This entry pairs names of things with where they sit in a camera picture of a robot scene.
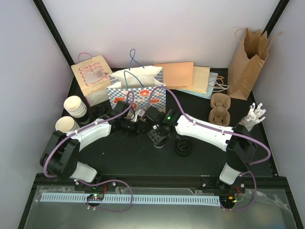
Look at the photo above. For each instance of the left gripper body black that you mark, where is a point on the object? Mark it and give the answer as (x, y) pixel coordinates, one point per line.
(131, 129)

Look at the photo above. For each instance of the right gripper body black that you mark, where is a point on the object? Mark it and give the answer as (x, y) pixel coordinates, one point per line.
(158, 138)

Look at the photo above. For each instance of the blue checkered paper bag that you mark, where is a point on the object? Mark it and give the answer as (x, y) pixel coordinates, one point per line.
(142, 84)

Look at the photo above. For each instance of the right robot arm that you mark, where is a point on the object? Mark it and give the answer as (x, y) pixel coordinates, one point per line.
(235, 142)

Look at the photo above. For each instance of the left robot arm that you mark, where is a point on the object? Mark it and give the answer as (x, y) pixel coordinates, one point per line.
(61, 155)

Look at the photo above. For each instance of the black coffee cup lids stack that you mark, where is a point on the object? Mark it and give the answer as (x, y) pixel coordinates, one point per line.
(99, 111)

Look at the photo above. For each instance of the orange flat paper bag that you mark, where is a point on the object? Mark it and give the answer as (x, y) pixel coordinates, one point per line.
(178, 74)

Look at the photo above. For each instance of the tan flat paper bag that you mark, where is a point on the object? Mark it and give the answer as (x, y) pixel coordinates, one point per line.
(200, 80)

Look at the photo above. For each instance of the light blue flat paper bag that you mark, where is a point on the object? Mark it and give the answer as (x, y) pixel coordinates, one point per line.
(215, 85)

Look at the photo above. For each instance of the far paper cup stack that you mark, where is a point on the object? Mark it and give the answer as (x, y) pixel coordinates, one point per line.
(77, 109)

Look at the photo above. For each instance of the paper cup stack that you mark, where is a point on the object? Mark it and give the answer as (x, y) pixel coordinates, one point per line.
(77, 109)
(66, 124)

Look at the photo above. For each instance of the Cakes printed paper bag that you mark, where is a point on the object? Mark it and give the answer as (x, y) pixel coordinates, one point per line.
(93, 76)

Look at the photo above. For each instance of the near paper cup stack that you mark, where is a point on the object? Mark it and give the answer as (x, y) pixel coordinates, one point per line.
(66, 124)

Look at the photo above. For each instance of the standing brown paper bag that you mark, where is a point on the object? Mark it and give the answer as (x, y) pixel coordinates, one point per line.
(247, 63)

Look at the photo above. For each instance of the light blue cable duct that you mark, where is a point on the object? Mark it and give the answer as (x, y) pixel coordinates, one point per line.
(134, 199)

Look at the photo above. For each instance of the left black frame post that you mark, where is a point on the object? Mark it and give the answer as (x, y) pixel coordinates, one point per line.
(53, 30)

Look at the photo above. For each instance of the black frame post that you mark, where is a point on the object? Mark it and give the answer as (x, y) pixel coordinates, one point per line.
(281, 6)
(53, 30)

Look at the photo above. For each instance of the right black frame post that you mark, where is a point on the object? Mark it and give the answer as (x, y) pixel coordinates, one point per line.
(281, 6)

